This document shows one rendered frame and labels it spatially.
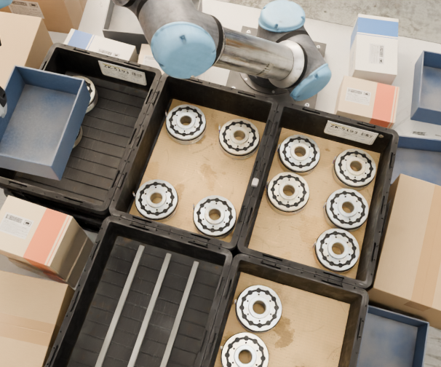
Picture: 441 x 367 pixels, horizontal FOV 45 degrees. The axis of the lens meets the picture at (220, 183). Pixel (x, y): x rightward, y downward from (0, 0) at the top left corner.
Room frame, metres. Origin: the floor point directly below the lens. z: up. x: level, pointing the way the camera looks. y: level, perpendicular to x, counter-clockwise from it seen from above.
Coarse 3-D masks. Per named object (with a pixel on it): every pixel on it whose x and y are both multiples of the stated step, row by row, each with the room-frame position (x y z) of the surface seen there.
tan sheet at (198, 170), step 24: (216, 120) 0.69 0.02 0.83; (168, 144) 0.62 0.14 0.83; (192, 144) 0.62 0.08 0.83; (216, 144) 0.62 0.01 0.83; (168, 168) 0.55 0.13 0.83; (192, 168) 0.55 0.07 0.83; (216, 168) 0.55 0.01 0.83; (240, 168) 0.56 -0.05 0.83; (192, 192) 0.49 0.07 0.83; (216, 192) 0.49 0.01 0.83; (240, 192) 0.49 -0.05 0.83; (192, 216) 0.42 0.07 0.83; (216, 216) 0.43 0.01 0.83
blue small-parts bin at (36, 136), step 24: (24, 72) 0.62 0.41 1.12; (48, 72) 0.61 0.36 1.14; (24, 96) 0.60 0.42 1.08; (48, 96) 0.60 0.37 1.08; (72, 96) 0.60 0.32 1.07; (0, 120) 0.52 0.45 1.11; (24, 120) 0.54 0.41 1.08; (48, 120) 0.54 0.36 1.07; (72, 120) 0.51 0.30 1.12; (0, 144) 0.48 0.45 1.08; (24, 144) 0.48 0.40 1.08; (48, 144) 0.48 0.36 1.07; (72, 144) 0.48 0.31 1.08; (24, 168) 0.42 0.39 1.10; (48, 168) 0.41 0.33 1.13
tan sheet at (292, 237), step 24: (336, 144) 0.63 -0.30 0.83; (264, 192) 0.49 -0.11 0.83; (288, 192) 0.50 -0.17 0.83; (312, 192) 0.50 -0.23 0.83; (360, 192) 0.50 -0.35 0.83; (264, 216) 0.43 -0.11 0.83; (288, 216) 0.43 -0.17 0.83; (312, 216) 0.43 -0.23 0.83; (264, 240) 0.37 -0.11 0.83; (288, 240) 0.37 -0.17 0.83; (312, 240) 0.37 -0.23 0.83; (360, 240) 0.38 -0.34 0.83; (312, 264) 0.31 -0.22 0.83
